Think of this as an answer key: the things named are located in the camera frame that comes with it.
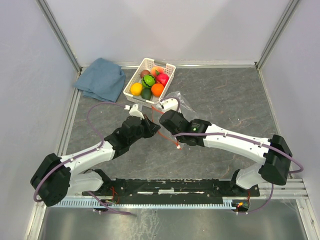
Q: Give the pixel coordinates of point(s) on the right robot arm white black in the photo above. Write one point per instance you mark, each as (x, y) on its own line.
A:
(272, 156)

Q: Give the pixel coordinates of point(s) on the red pomegranate toy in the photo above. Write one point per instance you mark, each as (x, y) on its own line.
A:
(163, 79)

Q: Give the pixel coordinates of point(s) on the blue folded cloth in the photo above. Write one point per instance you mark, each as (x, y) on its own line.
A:
(102, 80)

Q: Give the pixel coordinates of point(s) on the dark green avocado toy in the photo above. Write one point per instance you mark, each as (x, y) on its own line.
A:
(146, 94)

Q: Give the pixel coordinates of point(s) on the green watermelon toy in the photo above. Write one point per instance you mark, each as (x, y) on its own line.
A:
(148, 81)

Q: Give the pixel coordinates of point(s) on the yellow lemon toy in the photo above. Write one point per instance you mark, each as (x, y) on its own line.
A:
(136, 89)

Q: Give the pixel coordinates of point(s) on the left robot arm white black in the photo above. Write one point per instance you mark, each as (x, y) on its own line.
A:
(59, 176)

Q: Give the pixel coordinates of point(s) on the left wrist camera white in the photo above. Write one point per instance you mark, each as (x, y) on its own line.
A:
(135, 110)

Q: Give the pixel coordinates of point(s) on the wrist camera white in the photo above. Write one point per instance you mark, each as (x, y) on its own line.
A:
(135, 110)
(170, 104)

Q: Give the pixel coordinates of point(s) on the brown kiwi toy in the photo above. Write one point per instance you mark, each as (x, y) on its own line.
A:
(144, 72)

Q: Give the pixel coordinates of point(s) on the orange fruit toy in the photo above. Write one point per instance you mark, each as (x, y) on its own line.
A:
(157, 89)

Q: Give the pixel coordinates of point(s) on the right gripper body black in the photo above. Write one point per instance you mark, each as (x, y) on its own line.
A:
(180, 114)

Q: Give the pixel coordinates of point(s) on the peach fruit toy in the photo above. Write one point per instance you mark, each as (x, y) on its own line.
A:
(156, 70)

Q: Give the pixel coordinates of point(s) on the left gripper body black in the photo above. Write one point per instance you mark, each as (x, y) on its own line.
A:
(145, 131)

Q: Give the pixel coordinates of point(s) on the white plastic basket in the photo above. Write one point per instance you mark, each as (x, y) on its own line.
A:
(147, 64)

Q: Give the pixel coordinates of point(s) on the aluminium frame rail front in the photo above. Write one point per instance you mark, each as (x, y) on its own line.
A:
(294, 187)

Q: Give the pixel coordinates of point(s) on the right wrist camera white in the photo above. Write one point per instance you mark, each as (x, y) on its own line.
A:
(170, 104)

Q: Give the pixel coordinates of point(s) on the light blue cable duct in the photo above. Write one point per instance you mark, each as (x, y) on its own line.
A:
(89, 202)

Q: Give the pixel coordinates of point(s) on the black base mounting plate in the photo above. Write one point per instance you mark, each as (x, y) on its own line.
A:
(172, 191)

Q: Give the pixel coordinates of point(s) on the clear zip top bag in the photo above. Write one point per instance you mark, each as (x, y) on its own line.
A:
(185, 109)

